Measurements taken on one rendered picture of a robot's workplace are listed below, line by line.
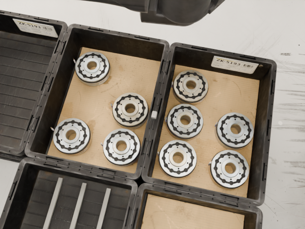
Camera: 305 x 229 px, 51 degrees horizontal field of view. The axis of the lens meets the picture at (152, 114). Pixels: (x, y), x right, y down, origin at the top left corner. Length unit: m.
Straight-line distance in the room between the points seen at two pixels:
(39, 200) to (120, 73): 0.43
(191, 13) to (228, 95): 0.65
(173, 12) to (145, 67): 0.65
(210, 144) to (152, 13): 0.61
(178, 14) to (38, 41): 0.80
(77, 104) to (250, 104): 0.51
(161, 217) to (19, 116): 0.50
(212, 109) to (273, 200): 0.34
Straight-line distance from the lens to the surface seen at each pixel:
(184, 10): 0.34
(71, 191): 0.91
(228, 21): 1.27
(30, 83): 1.04
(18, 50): 1.11
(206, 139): 0.92
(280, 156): 1.10
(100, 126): 0.93
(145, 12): 0.36
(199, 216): 0.88
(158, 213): 0.87
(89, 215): 0.89
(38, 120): 0.87
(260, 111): 0.94
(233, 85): 0.99
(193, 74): 0.95
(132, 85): 0.96
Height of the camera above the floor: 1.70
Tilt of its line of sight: 71 degrees down
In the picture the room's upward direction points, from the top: 1 degrees counter-clockwise
